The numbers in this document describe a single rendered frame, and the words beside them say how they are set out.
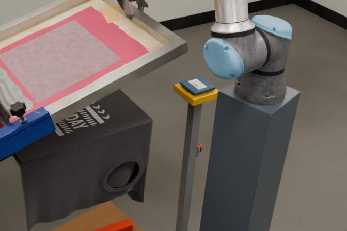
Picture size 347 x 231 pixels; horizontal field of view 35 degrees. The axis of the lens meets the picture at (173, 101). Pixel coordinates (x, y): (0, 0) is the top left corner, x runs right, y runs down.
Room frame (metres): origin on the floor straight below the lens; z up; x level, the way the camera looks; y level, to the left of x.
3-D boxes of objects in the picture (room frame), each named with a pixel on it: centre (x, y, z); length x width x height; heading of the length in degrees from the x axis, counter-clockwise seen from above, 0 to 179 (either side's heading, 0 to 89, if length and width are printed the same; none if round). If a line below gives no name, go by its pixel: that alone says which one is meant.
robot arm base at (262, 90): (1.41, -0.25, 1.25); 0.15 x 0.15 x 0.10
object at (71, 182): (1.46, 0.28, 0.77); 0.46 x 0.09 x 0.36; 127
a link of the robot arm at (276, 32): (1.41, -0.25, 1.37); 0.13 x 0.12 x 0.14; 133
